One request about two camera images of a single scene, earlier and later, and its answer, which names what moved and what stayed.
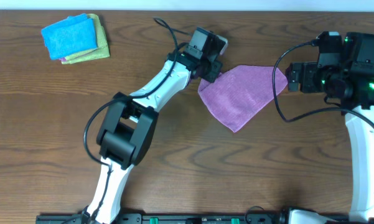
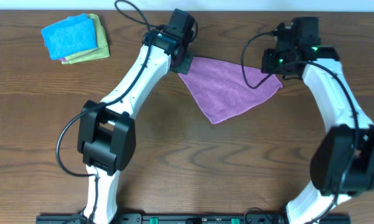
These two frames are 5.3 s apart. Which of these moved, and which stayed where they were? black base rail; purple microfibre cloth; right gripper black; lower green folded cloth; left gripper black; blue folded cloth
Moved: purple microfibre cloth; right gripper black; left gripper black
Stayed: blue folded cloth; lower green folded cloth; black base rail
